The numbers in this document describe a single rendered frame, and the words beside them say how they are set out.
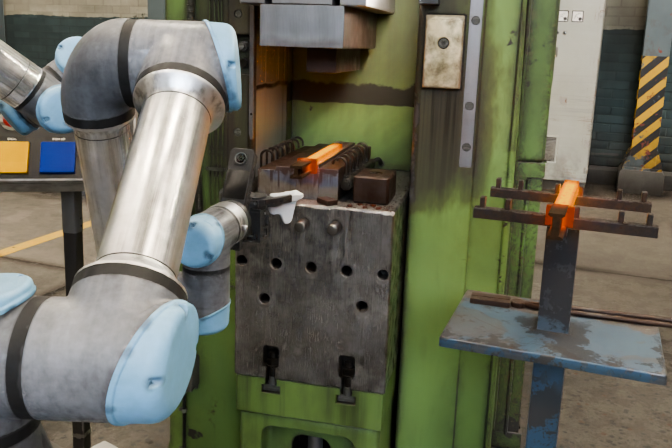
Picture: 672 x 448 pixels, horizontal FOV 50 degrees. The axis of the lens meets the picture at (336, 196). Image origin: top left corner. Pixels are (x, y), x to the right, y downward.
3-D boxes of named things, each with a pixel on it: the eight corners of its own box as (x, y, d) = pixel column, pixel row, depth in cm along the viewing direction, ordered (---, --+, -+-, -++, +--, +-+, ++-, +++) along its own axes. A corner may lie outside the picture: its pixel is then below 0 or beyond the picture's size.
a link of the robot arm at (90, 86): (23, 32, 89) (86, 333, 114) (112, 35, 89) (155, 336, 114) (57, 4, 99) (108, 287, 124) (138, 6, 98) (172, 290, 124)
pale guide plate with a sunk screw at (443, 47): (459, 89, 172) (464, 15, 169) (421, 87, 174) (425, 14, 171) (460, 88, 174) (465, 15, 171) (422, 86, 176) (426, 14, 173)
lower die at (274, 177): (337, 201, 172) (338, 166, 170) (257, 194, 176) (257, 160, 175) (369, 172, 212) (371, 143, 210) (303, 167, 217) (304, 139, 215)
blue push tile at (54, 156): (74, 172, 163) (75, 141, 165) (38, 172, 162) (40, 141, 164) (75, 175, 165) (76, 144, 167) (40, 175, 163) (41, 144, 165)
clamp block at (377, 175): (388, 205, 170) (389, 178, 168) (352, 202, 171) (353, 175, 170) (395, 195, 181) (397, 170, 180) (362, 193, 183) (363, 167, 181)
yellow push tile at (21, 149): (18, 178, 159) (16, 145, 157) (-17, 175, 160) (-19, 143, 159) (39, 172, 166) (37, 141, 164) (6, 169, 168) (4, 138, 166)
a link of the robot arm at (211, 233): (168, 272, 111) (167, 218, 109) (197, 252, 122) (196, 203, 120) (216, 277, 110) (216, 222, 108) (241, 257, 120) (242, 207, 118)
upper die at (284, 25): (343, 48, 165) (344, 5, 163) (259, 45, 169) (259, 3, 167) (375, 48, 205) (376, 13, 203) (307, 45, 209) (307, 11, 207)
